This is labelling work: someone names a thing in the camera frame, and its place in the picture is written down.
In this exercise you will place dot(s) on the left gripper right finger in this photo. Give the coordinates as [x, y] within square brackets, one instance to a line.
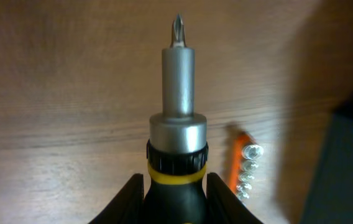
[223, 206]

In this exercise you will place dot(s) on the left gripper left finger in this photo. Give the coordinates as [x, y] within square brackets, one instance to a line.
[126, 206]

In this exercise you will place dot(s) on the orange socket bit rail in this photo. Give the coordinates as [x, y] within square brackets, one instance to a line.
[243, 164]

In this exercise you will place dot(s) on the yellow black screwdriver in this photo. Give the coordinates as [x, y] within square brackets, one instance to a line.
[177, 150]

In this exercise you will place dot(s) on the black gift box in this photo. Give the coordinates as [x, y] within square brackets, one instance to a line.
[330, 199]

